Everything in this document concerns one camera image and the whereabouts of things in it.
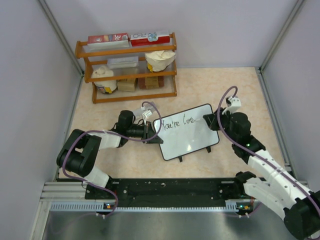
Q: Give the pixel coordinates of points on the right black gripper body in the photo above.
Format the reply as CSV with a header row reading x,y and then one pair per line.
x,y
225,120

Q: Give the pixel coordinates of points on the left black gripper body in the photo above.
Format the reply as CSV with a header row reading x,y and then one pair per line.
x,y
147,130

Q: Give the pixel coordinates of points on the black framed whiteboard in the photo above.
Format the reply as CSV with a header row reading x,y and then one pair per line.
x,y
182,135

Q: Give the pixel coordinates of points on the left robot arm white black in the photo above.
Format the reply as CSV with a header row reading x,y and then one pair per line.
x,y
79,153

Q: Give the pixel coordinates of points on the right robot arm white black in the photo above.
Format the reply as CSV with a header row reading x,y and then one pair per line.
x,y
294,203

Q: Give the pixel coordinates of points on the brown cardboard box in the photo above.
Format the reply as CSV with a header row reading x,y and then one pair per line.
x,y
154,82

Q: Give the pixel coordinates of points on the tan cardboard box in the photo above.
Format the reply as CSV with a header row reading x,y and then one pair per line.
x,y
127,85

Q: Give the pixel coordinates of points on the wooden three tier shelf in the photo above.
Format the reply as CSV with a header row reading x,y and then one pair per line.
x,y
94,59

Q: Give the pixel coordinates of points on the cream paper bag upper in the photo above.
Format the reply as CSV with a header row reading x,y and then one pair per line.
x,y
157,61

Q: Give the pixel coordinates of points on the clear plastic box on shelf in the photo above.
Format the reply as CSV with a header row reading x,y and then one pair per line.
x,y
123,62

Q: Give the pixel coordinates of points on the red white wrap box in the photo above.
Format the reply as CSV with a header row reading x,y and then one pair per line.
x,y
149,38

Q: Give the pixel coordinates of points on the red white foil box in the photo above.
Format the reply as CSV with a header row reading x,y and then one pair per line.
x,y
108,41

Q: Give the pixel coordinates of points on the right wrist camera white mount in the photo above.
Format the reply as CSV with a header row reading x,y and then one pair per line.
x,y
233,104

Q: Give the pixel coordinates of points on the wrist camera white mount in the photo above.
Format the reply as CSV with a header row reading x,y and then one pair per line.
x,y
146,112
233,104

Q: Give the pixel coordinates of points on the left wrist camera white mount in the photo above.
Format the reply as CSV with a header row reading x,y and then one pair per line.
x,y
146,112

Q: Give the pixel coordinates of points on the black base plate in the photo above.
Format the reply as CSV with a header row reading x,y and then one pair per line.
x,y
169,192

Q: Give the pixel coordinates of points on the aluminium rail frame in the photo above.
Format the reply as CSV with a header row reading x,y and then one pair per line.
x,y
63,191

